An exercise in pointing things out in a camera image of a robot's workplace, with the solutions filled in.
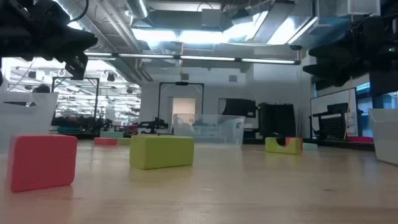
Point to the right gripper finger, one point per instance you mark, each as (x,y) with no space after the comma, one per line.
(329,73)
(332,50)

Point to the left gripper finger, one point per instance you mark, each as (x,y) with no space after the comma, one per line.
(77,42)

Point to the thin teal block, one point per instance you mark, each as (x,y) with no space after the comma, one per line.
(311,147)

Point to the small red cube block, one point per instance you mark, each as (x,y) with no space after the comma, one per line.
(293,140)

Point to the teal rectangular block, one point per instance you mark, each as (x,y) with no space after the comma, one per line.
(111,134)

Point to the thin red block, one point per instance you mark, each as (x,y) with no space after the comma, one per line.
(105,141)

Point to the thin green block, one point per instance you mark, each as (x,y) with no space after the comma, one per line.
(124,141)

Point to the large red block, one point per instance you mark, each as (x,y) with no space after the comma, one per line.
(42,161)

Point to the green rectangular block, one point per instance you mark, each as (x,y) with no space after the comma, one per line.
(161,152)

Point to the black background robot arm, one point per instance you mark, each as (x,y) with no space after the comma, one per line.
(154,126)
(81,123)

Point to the whiteboard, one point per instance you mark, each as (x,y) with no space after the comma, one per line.
(329,99)

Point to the black pegboard cart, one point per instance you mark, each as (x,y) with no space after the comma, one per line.
(332,127)

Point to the black cabinet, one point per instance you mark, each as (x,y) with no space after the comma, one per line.
(276,121)

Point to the long ceiling light bar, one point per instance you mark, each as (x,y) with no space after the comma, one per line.
(149,56)

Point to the red bag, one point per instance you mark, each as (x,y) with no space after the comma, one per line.
(360,139)

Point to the clear plastic bin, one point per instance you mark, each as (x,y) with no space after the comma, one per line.
(208,130)
(28,118)
(385,137)

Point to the black monitor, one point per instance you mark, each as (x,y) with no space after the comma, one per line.
(241,108)

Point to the black gantry frame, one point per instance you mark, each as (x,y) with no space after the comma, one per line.
(93,78)
(182,83)

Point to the silver round ventilation duct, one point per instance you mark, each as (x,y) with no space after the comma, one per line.
(138,7)

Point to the black aluminium table frame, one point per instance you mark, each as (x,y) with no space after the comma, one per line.
(342,145)

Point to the grey wall vent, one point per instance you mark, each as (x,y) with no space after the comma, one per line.
(184,76)
(233,78)

